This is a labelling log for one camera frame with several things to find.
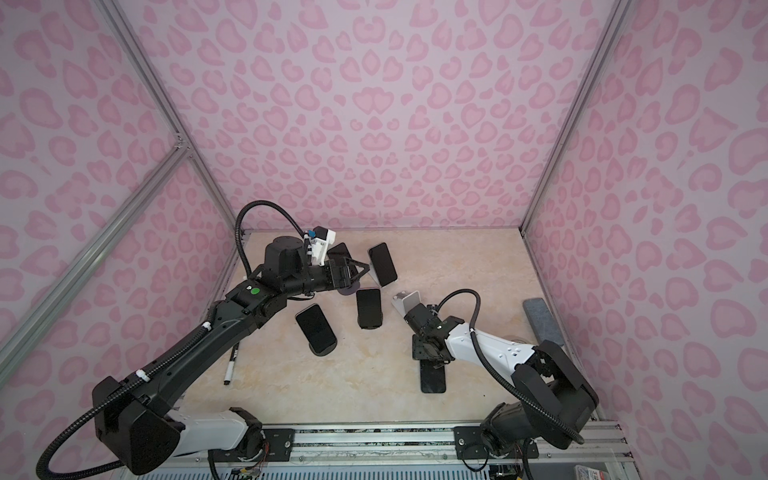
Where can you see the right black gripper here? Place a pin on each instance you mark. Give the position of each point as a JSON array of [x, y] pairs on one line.
[[425, 343]]

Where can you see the black white marker pen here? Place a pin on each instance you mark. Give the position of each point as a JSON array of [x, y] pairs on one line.
[[229, 373]]

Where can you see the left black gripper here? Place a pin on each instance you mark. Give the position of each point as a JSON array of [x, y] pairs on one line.
[[344, 274]]

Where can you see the black round stand front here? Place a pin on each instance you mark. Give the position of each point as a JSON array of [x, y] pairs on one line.
[[322, 351]]

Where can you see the purple edged black phone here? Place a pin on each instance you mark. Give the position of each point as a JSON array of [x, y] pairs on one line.
[[432, 377]]

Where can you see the silver folding phone stand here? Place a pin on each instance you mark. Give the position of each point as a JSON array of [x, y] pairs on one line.
[[404, 302]]

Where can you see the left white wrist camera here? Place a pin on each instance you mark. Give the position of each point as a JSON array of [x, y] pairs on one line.
[[320, 240]]

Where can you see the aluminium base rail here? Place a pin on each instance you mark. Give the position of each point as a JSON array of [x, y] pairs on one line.
[[410, 450]]

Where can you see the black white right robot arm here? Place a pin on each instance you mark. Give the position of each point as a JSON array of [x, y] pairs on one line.
[[554, 400]]

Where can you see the grey round stand middle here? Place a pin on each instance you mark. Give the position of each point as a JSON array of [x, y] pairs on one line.
[[350, 290]]

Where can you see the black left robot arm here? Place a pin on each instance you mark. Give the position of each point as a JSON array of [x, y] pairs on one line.
[[138, 427]]

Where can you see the grey felt pad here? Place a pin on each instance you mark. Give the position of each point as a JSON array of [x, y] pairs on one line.
[[543, 323]]

